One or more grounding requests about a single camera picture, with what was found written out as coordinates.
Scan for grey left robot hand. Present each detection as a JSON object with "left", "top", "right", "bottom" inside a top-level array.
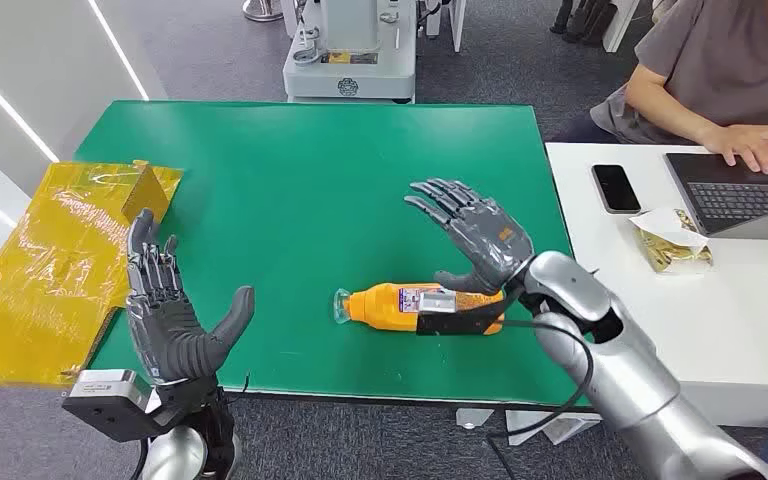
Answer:
[{"left": 403, "top": 177, "right": 536, "bottom": 297}]

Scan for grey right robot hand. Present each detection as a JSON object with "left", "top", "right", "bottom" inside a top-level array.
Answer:
[{"left": 124, "top": 208, "right": 257, "bottom": 386}]

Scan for orange bottle with clear cap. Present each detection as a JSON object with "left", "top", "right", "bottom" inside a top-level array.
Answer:
[{"left": 332, "top": 282, "right": 506, "bottom": 336}]

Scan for yellow taped cardboard box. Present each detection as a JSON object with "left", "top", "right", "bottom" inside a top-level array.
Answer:
[{"left": 0, "top": 158, "right": 185, "bottom": 390}]

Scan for black smartphone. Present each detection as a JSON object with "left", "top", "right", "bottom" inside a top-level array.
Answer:
[{"left": 591, "top": 163, "right": 642, "bottom": 215}]

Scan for gold and white snack packet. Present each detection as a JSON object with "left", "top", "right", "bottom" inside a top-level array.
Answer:
[{"left": 629, "top": 207, "right": 715, "bottom": 275}]

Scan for white machine base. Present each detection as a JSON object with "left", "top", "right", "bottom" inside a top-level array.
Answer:
[{"left": 282, "top": 0, "right": 418, "bottom": 104}]

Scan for white furniture leg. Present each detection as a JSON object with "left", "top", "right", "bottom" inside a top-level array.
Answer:
[{"left": 423, "top": 0, "right": 468, "bottom": 53}]

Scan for black chair legs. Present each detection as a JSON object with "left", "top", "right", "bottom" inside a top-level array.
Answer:
[{"left": 549, "top": 0, "right": 618, "bottom": 48}]

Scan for grey laptop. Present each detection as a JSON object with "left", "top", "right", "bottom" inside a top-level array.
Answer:
[{"left": 664, "top": 152, "right": 768, "bottom": 242}]

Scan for person's hand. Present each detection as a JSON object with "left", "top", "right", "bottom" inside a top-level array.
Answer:
[{"left": 698, "top": 124, "right": 768, "bottom": 175}]

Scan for person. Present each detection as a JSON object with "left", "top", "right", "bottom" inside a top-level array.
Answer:
[{"left": 549, "top": 0, "right": 768, "bottom": 175}]

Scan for chrome round stand base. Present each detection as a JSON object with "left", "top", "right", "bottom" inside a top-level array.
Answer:
[{"left": 242, "top": 0, "right": 286, "bottom": 23}]

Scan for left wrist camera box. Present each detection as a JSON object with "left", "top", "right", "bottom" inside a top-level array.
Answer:
[{"left": 415, "top": 290, "right": 508, "bottom": 337}]

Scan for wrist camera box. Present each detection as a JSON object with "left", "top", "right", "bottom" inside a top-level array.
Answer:
[
  {"left": 415, "top": 290, "right": 508, "bottom": 337},
  {"left": 61, "top": 369, "right": 161, "bottom": 444}
]

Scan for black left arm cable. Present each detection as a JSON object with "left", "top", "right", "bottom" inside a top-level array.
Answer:
[{"left": 485, "top": 319, "right": 596, "bottom": 480}]

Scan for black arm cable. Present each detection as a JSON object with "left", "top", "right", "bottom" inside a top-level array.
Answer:
[
  {"left": 485, "top": 319, "right": 596, "bottom": 480},
  {"left": 128, "top": 437, "right": 151, "bottom": 480}
]

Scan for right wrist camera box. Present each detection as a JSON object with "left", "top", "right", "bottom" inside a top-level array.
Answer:
[{"left": 61, "top": 369, "right": 161, "bottom": 444}]

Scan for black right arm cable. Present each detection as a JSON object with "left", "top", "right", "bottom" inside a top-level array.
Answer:
[{"left": 128, "top": 437, "right": 151, "bottom": 480}]

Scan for white table foot bracket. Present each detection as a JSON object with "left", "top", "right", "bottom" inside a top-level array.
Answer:
[
  {"left": 455, "top": 407, "right": 495, "bottom": 431},
  {"left": 505, "top": 410, "right": 603, "bottom": 446}
]

